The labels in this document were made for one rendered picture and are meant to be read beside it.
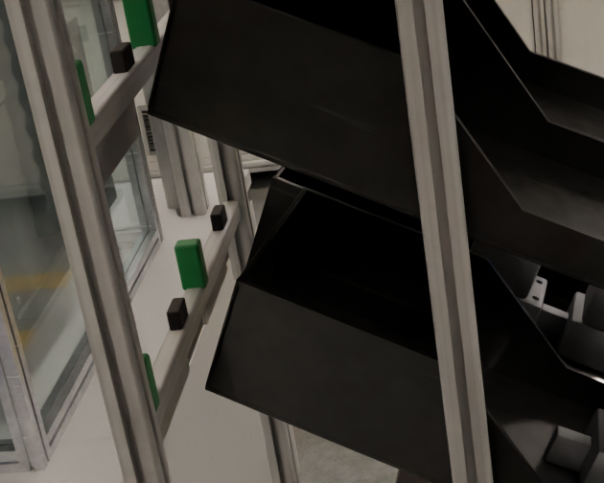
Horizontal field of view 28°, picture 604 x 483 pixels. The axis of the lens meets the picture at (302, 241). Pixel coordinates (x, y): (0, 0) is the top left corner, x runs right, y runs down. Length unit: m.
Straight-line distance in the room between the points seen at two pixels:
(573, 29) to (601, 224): 3.89
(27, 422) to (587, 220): 0.95
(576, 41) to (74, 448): 3.31
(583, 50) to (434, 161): 4.02
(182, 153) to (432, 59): 1.63
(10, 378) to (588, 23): 3.38
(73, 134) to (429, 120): 0.16
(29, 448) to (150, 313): 0.41
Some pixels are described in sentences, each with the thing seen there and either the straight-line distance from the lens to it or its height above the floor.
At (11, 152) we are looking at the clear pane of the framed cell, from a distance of 1.52.
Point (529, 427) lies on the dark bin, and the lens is 0.73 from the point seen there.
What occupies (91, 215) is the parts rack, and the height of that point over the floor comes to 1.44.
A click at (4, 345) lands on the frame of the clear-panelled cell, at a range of 1.43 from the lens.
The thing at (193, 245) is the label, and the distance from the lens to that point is 0.76.
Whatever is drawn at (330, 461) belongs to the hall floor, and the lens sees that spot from 2.96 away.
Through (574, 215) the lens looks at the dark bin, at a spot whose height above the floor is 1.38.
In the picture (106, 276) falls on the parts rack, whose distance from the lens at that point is 0.59.
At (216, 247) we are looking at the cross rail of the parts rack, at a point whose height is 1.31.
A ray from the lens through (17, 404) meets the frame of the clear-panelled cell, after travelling 1.47.
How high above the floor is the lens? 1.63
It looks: 23 degrees down
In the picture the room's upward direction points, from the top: 9 degrees counter-clockwise
